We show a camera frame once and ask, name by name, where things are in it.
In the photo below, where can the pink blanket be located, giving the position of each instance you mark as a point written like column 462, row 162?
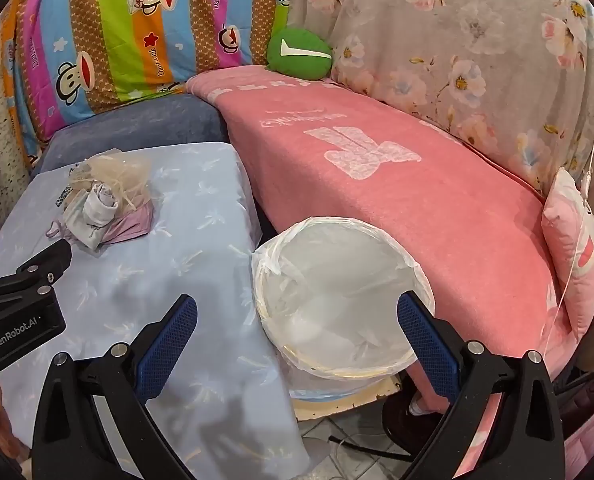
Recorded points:
column 377, row 185

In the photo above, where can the cream board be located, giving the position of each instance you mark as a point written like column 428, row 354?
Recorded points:
column 342, row 402

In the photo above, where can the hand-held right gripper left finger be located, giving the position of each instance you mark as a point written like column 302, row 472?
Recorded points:
column 169, row 345

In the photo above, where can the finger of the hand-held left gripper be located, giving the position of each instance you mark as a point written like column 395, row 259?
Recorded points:
column 37, row 267

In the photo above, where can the green round cushion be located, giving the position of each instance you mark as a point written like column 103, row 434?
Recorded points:
column 297, row 55

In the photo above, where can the light blue printed cloth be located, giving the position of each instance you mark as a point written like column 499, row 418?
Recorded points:
column 187, row 220

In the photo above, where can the pink cloth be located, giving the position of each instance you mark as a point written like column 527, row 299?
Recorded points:
column 129, row 227

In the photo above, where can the colourful monkey print pillow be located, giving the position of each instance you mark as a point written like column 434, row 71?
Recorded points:
column 127, row 20

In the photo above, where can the grey floral cloth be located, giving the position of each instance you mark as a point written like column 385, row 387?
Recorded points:
column 427, row 35

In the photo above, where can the pink printed pillow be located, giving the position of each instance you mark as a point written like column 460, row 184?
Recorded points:
column 572, row 240

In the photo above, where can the blue-grey cushion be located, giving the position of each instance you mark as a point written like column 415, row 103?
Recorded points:
column 137, row 125

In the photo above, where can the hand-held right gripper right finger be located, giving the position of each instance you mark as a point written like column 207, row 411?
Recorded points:
column 427, row 350

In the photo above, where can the bin with white bag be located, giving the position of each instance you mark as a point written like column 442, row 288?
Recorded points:
column 327, row 290

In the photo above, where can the beige netting bundle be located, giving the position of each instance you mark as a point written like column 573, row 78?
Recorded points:
column 119, row 175

